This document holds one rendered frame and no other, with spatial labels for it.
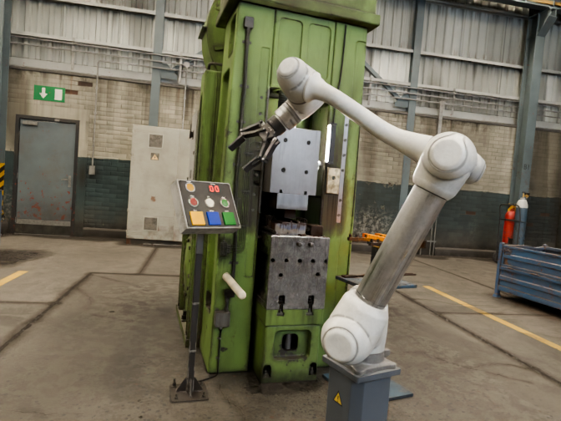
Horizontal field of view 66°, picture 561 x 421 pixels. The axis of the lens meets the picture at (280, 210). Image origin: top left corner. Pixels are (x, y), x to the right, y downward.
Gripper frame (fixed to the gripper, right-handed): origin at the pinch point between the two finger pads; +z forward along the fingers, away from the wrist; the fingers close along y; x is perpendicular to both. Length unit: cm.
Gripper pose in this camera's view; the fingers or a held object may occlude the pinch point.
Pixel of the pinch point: (239, 157)
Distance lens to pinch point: 162.7
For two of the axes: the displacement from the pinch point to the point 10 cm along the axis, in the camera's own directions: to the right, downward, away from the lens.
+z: -7.7, 6.4, 0.9
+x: 4.4, 4.2, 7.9
